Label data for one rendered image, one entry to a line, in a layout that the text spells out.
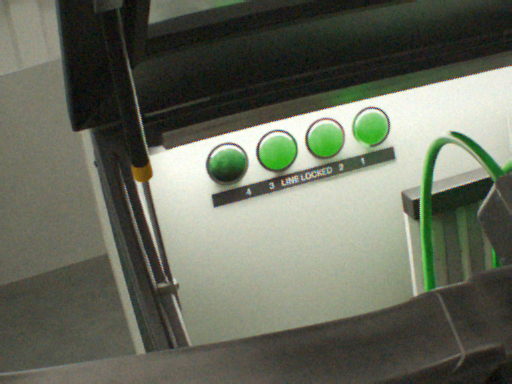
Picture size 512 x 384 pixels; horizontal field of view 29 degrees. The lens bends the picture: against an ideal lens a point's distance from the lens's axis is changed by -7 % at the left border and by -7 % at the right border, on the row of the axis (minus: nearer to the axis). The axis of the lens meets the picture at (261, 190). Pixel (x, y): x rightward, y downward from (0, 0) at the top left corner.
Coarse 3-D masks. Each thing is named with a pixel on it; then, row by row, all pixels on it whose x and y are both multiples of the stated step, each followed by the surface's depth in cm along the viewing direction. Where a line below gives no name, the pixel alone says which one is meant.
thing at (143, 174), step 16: (112, 16) 85; (112, 32) 86; (112, 48) 87; (112, 64) 88; (128, 64) 89; (128, 80) 90; (128, 96) 91; (128, 112) 92; (128, 128) 94; (128, 144) 95; (144, 144) 96; (144, 160) 96; (144, 176) 98; (144, 192) 100; (160, 240) 104; (160, 256) 106; (160, 288) 108; (176, 288) 109
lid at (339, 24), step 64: (64, 0) 91; (128, 0) 93; (192, 0) 97; (256, 0) 102; (320, 0) 107; (384, 0) 108; (448, 0) 113; (64, 64) 100; (192, 64) 110; (256, 64) 117; (320, 64) 124
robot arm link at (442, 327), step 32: (448, 288) 58; (480, 288) 59; (352, 320) 57; (384, 320) 57; (416, 320) 57; (448, 320) 57; (480, 320) 57; (160, 352) 53; (192, 352) 53; (224, 352) 54; (256, 352) 54; (288, 352) 55; (320, 352) 55; (352, 352) 55; (384, 352) 56; (416, 352) 56; (448, 352) 56; (480, 352) 56
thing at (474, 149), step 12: (444, 132) 107; (456, 132) 105; (432, 144) 111; (444, 144) 108; (456, 144) 104; (468, 144) 101; (432, 156) 113; (480, 156) 99; (432, 168) 115; (492, 168) 97; (432, 180) 117; (420, 204) 120; (420, 216) 121; (432, 252) 123; (432, 264) 124; (432, 276) 124; (432, 288) 125
